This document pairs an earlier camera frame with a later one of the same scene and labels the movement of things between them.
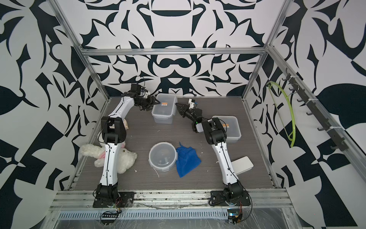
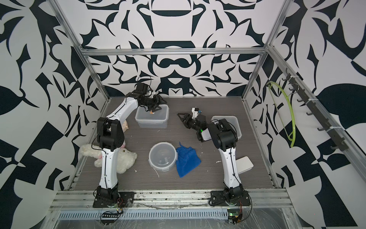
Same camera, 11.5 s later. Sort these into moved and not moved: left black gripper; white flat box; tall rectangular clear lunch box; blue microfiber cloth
Moved: tall rectangular clear lunch box
Not moved: white flat box; left black gripper; blue microfiber cloth
